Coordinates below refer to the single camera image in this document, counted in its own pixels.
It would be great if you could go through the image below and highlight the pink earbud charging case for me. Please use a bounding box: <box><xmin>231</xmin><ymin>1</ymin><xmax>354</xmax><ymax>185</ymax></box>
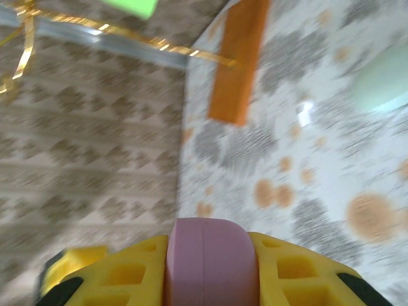
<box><xmin>164</xmin><ymin>216</ymin><xmax>261</xmax><ymax>306</ymax></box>

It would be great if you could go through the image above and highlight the gold wire rack wooden base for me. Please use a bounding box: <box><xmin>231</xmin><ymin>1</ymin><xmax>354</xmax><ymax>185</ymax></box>
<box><xmin>0</xmin><ymin>0</ymin><xmax>272</xmax><ymax>127</ymax></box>

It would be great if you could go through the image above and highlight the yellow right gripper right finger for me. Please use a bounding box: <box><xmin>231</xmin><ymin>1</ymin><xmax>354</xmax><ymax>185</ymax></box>
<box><xmin>248</xmin><ymin>231</ymin><xmax>391</xmax><ymax>306</ymax></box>

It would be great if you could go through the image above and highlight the mint green earbud charging case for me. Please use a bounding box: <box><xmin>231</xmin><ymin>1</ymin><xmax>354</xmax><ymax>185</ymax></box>
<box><xmin>349</xmin><ymin>44</ymin><xmax>408</xmax><ymax>114</ymax></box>

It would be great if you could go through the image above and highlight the green wine glass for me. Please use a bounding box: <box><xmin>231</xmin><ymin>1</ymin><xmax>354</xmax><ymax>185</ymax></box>
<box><xmin>101</xmin><ymin>0</ymin><xmax>160</xmax><ymax>22</ymax></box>

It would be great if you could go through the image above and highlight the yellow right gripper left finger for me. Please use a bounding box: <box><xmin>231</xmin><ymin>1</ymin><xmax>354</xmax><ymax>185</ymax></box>
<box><xmin>34</xmin><ymin>235</ymin><xmax>170</xmax><ymax>306</ymax></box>

